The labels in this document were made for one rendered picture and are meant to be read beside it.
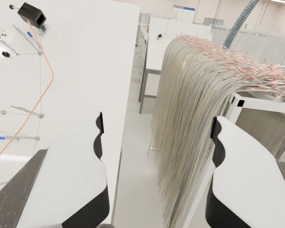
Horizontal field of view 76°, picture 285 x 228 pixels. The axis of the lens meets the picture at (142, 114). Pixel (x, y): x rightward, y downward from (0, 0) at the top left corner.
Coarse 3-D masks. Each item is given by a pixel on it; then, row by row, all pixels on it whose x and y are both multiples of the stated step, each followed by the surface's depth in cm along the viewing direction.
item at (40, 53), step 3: (12, 24) 47; (15, 27) 48; (18, 30) 50; (21, 33) 51; (24, 36) 52; (27, 39) 53; (30, 42) 54; (33, 45) 56; (36, 48) 58; (39, 51) 60; (39, 54) 61; (42, 54) 61
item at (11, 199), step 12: (36, 156) 8; (24, 168) 7; (36, 168) 7; (12, 180) 7; (24, 180) 7; (0, 192) 6; (12, 192) 6; (24, 192) 6; (0, 204) 6; (12, 204) 6; (24, 204) 6; (0, 216) 6; (12, 216) 6
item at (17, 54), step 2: (0, 38) 52; (0, 40) 52; (2, 40) 53; (2, 42) 53; (4, 42) 53; (6, 44) 55; (8, 46) 55; (10, 48) 57; (12, 48) 57; (12, 50) 58; (14, 52) 59; (16, 52) 59; (18, 52) 60; (14, 54) 60; (16, 54) 60; (18, 54) 60; (16, 56) 60; (18, 56) 60
